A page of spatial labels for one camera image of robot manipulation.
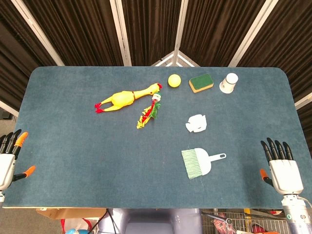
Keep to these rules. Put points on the yellow ball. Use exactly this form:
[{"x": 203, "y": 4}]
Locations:
[{"x": 174, "y": 80}]

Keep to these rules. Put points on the green bristle hand brush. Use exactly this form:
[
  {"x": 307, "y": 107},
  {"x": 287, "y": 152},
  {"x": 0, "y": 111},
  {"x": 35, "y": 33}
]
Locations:
[{"x": 202, "y": 161}]

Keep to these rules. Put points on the white frame post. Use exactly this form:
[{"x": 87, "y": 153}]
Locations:
[
  {"x": 36, "y": 31},
  {"x": 253, "y": 31},
  {"x": 180, "y": 31},
  {"x": 122, "y": 31}
]

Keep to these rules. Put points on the white frame rail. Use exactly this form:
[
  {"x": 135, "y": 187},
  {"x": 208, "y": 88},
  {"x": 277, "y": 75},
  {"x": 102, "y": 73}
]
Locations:
[
  {"x": 8, "y": 108},
  {"x": 303, "y": 100}
]

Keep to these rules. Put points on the white paper cup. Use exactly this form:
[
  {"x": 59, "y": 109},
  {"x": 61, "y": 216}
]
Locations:
[{"x": 229, "y": 84}]

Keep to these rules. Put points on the green and yellow sponge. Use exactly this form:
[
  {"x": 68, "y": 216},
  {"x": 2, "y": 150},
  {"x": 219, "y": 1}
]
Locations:
[{"x": 201, "y": 83}]

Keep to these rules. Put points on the pink patterned bag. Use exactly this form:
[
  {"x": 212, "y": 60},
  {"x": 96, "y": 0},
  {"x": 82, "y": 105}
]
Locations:
[{"x": 220, "y": 224}]

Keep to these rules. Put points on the grey robot torso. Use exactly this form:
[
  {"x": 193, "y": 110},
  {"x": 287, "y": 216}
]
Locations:
[{"x": 151, "y": 221}]

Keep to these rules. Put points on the white triangular frame base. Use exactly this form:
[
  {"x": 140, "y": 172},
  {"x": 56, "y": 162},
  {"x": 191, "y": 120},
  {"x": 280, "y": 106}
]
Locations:
[{"x": 185, "y": 59}]

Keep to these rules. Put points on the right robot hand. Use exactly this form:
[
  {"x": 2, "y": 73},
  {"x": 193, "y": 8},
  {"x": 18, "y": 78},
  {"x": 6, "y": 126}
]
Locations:
[{"x": 286, "y": 174}]

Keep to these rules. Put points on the red and white bag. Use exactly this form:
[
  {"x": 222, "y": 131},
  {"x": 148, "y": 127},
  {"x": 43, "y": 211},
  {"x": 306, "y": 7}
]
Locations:
[{"x": 73, "y": 223}]

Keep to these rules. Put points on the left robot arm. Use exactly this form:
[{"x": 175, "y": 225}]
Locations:
[{"x": 1, "y": 198}]

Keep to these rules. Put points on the dark brown curtain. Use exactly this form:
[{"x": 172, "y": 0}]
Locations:
[
  {"x": 80, "y": 31},
  {"x": 14, "y": 48},
  {"x": 292, "y": 36},
  {"x": 214, "y": 29},
  {"x": 151, "y": 29}
]

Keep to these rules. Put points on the yellow rubber chicken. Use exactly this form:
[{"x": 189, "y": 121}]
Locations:
[{"x": 119, "y": 98}]

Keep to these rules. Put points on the brown cardboard box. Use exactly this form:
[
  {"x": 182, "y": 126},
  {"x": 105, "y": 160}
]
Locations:
[{"x": 70, "y": 213}]

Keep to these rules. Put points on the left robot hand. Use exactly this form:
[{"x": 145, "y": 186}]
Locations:
[{"x": 6, "y": 165}]

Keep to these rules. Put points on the blue toy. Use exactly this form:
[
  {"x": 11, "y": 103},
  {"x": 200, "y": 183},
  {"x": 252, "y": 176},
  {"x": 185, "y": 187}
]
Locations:
[{"x": 75, "y": 231}]

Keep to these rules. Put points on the teal table mat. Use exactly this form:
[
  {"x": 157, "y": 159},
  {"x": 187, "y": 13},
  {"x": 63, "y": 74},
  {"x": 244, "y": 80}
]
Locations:
[{"x": 97, "y": 158}]

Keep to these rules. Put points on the colourful feathered bird toy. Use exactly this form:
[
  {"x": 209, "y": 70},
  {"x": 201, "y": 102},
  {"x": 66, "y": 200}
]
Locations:
[{"x": 154, "y": 111}]

